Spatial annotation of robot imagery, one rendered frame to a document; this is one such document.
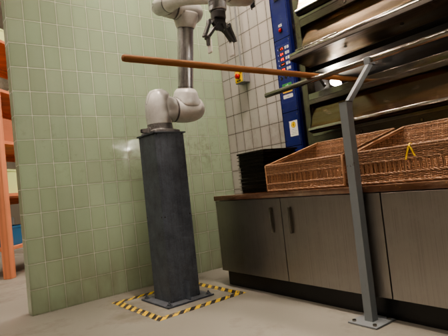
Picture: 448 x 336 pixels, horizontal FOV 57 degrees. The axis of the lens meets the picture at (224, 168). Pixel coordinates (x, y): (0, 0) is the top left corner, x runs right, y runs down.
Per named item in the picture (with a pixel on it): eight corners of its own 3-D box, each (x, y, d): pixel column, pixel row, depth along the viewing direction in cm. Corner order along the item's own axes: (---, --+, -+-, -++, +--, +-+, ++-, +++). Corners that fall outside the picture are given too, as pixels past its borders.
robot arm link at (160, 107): (142, 127, 256) (138, 92, 257) (168, 127, 267) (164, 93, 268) (153, 122, 243) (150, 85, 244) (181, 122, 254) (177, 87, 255)
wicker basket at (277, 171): (321, 185, 266) (317, 142, 267) (403, 178, 220) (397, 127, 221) (265, 192, 237) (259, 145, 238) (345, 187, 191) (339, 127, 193)
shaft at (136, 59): (123, 60, 160) (123, 53, 160) (120, 63, 162) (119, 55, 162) (378, 83, 262) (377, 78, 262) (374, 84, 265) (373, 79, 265)
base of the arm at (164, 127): (134, 137, 253) (133, 127, 253) (166, 136, 267) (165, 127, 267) (149, 131, 239) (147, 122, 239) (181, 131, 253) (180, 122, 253)
